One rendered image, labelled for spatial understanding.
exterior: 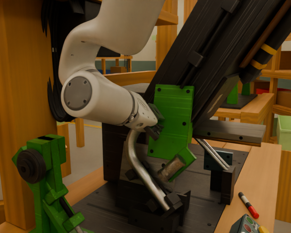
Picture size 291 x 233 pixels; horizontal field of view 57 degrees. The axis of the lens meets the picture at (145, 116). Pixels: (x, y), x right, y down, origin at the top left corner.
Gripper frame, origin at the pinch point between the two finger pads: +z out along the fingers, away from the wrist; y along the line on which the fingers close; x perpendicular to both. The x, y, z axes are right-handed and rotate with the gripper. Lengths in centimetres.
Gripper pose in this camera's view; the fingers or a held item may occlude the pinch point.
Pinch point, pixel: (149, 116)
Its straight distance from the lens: 75.2
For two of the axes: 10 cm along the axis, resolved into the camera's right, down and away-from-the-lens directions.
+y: -5.3, -7.7, 3.5
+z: 4.1, 1.3, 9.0
